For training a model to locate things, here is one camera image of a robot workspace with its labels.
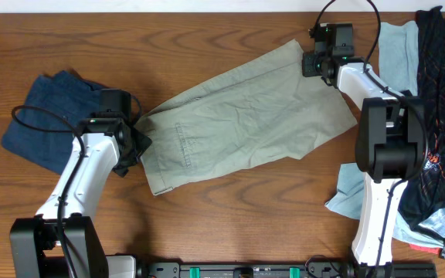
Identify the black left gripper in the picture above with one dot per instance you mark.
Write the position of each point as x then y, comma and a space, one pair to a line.
144, 142

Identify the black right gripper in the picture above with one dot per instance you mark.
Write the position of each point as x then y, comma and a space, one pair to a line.
310, 70

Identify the khaki shorts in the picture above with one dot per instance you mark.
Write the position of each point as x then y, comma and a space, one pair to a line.
256, 113

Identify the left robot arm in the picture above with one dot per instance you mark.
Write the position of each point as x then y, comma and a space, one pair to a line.
60, 239

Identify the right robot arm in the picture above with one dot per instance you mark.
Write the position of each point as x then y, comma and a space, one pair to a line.
390, 147

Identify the light blue garment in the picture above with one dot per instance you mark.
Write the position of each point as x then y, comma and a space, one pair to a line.
398, 65

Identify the folded navy blue shorts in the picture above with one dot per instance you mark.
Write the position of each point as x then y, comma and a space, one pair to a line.
44, 139

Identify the black patterned garment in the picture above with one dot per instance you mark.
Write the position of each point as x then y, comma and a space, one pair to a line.
425, 195

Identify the red pink garment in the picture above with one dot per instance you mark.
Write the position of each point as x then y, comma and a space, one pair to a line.
425, 249

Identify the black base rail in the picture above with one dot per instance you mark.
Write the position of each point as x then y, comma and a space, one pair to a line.
317, 266

